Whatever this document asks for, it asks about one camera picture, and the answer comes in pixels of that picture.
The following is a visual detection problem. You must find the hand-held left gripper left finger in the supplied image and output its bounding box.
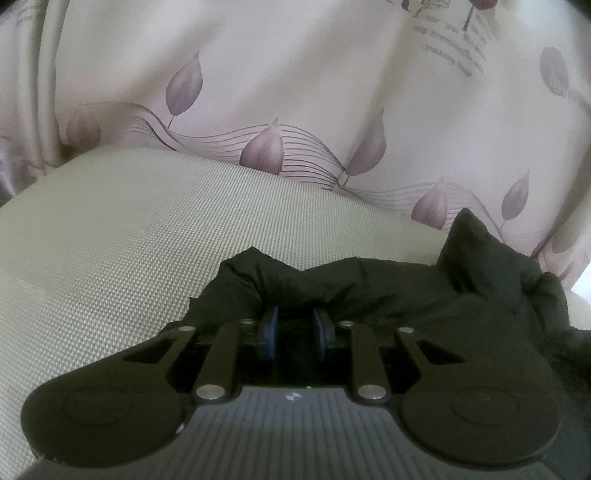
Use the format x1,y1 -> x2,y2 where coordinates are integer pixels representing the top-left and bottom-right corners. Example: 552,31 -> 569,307
121,305 -> 280,407

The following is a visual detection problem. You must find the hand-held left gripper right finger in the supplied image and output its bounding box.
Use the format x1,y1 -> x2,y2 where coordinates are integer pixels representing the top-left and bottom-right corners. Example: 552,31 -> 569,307
311,306 -> 468,407

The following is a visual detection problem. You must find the black jacket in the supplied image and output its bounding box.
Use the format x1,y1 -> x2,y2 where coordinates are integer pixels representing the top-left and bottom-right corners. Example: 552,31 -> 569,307
159,208 -> 591,416

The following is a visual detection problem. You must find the beige woven mattress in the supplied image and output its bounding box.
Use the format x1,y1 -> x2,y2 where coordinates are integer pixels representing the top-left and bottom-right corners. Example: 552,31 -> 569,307
0,148 -> 591,480

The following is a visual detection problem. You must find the leaf print curtain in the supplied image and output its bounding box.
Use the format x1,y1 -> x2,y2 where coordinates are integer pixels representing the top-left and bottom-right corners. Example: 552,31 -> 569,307
0,0 -> 591,283

